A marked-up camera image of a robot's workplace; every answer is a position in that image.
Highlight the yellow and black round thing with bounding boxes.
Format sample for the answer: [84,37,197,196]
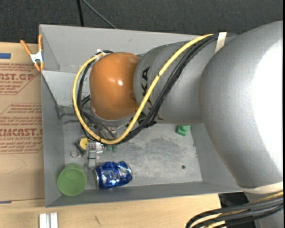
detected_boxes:
[74,137,90,152]

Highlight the green plastic cup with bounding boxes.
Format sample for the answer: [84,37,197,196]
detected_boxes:
[57,162,88,197]

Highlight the blue crushed drink can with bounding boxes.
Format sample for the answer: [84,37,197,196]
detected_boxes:
[93,161,133,190]

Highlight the grey metal bin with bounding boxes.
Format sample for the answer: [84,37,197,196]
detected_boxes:
[38,24,243,208]

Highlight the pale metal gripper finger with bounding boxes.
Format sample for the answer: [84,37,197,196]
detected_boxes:
[87,142,97,169]

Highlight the green toy block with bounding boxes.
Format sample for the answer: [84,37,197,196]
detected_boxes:
[175,125,190,137]

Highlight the brown cardboard board red print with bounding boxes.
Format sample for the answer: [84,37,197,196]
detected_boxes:
[0,41,46,204]

